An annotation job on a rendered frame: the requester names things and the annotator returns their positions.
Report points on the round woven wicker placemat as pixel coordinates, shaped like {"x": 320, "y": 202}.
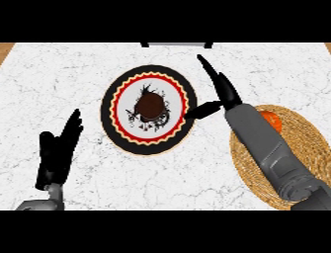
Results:
{"x": 310, "y": 148}

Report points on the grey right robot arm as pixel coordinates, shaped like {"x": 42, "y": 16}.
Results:
{"x": 276, "y": 161}

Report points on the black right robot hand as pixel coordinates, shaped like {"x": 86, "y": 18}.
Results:
{"x": 225, "y": 90}

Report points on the orange cupcake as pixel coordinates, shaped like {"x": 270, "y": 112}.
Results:
{"x": 273, "y": 121}

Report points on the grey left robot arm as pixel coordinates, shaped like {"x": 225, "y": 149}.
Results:
{"x": 43, "y": 201}

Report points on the grey black-legged object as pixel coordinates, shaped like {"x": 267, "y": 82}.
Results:
{"x": 177, "y": 44}

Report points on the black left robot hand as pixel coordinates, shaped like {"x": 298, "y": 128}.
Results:
{"x": 55, "y": 154}

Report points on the black red patterned plate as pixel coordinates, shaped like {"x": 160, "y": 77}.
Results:
{"x": 148, "y": 109}

